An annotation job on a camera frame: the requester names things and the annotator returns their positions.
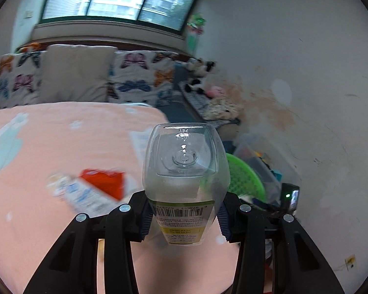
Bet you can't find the clear plastic storage box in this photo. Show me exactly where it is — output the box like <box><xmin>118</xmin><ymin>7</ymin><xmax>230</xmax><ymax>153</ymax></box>
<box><xmin>233</xmin><ymin>133</ymin><xmax>298</xmax><ymax>205</ymax></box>

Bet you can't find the orange plush toy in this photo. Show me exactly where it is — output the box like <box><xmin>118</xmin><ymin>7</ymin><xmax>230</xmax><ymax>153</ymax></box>
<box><xmin>17</xmin><ymin>42</ymin><xmax>42</xmax><ymax>53</ymax></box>

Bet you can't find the beige pillow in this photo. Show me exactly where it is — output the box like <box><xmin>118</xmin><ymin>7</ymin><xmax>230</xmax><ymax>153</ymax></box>
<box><xmin>38</xmin><ymin>44</ymin><xmax>118</xmax><ymax>103</ymax></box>

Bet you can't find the clear plastic bottle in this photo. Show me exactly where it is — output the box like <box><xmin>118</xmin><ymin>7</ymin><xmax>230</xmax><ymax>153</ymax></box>
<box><xmin>142</xmin><ymin>123</ymin><xmax>231</xmax><ymax>247</ymax></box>

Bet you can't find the butterfly print pillow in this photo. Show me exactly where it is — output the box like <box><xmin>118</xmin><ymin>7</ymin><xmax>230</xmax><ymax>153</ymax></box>
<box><xmin>0</xmin><ymin>50</ymin><xmax>48</xmax><ymax>110</ymax></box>
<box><xmin>107</xmin><ymin>50</ymin><xmax>180</xmax><ymax>107</ymax></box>

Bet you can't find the grey plush toy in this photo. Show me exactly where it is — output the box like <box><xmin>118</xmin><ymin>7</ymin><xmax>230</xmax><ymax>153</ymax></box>
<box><xmin>184</xmin><ymin>59</ymin><xmax>200</xmax><ymax>74</ymax></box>

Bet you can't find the green wall decoration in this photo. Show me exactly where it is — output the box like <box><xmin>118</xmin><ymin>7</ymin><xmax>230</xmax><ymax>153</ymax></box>
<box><xmin>185</xmin><ymin>12</ymin><xmax>208</xmax><ymax>51</ymax></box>

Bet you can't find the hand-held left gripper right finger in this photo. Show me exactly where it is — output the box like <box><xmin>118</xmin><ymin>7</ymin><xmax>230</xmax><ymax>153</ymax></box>
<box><xmin>216</xmin><ymin>191</ymin><xmax>345</xmax><ymax>294</ymax></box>

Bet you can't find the pink plush toy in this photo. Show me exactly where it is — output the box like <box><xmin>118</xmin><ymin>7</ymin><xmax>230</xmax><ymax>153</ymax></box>
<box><xmin>207</xmin><ymin>85</ymin><xmax>225</xmax><ymax>99</ymax></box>

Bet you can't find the grey patterned cushion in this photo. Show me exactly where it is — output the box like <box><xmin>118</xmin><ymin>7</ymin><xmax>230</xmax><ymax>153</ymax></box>
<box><xmin>179</xmin><ymin>80</ymin><xmax>241</xmax><ymax>127</ymax></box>

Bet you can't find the green plastic mesh basket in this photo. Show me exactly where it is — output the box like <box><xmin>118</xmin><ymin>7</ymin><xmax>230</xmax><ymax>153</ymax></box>
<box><xmin>225</xmin><ymin>153</ymin><xmax>267</xmax><ymax>204</ymax></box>

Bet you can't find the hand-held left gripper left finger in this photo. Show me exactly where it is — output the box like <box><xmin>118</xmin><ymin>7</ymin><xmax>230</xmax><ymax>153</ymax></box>
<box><xmin>26</xmin><ymin>191</ymin><xmax>151</xmax><ymax>294</ymax></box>

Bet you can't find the cream printed cloth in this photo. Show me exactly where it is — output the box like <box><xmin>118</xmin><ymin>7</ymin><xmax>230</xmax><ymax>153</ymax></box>
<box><xmin>204</xmin><ymin>96</ymin><xmax>241</xmax><ymax>121</ymax></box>

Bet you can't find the white printed packet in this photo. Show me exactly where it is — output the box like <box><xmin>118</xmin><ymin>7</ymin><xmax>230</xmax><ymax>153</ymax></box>
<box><xmin>47</xmin><ymin>173</ymin><xmax>118</xmax><ymax>215</ymax></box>

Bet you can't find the black and white cow plush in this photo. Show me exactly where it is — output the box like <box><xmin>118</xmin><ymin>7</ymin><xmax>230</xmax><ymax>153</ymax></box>
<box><xmin>184</xmin><ymin>59</ymin><xmax>217</xmax><ymax>95</ymax></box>

